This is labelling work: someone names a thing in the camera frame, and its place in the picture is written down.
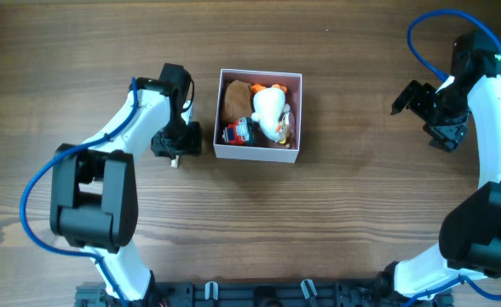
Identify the yellow wooden rattle drum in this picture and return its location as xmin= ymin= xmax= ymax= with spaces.
xmin=170 ymin=155 xmax=180 ymax=169

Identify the red toy fire truck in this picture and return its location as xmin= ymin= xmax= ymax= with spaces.
xmin=222 ymin=117 xmax=257 ymax=146

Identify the brown plush bear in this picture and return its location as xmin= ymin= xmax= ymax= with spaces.
xmin=220 ymin=80 xmax=253 ymax=124

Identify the white orange plush duck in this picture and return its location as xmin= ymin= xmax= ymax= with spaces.
xmin=251 ymin=84 xmax=288 ymax=143

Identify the white wooden rattle drum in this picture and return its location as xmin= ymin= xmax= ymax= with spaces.
xmin=276 ymin=104 xmax=295 ymax=148

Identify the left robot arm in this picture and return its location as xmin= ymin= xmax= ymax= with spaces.
xmin=49 ymin=63 xmax=202 ymax=306

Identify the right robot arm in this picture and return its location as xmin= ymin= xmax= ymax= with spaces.
xmin=375 ymin=31 xmax=501 ymax=304

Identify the pink white cardboard box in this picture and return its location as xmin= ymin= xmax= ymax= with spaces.
xmin=213 ymin=68 xmax=302 ymax=163

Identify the left blue cable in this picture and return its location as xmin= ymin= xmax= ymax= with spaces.
xmin=19 ymin=76 xmax=141 ymax=307

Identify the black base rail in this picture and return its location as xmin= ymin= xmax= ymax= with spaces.
xmin=74 ymin=279 xmax=454 ymax=307

